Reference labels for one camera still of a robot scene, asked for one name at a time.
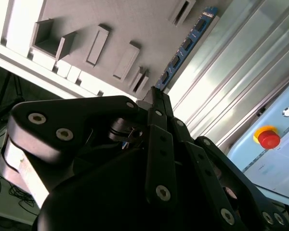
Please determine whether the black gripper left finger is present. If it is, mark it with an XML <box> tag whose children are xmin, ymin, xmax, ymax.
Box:
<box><xmin>6</xmin><ymin>86</ymin><xmax>178</xmax><ymax>209</ymax></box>

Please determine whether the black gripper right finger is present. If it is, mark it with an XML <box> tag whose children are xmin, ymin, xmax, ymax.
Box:
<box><xmin>156</xmin><ymin>88</ymin><xmax>289</xmax><ymax>231</ymax></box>

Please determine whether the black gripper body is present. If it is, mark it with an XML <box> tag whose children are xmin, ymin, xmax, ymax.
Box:
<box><xmin>32</xmin><ymin>146</ymin><xmax>232</xmax><ymax>231</ymax></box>

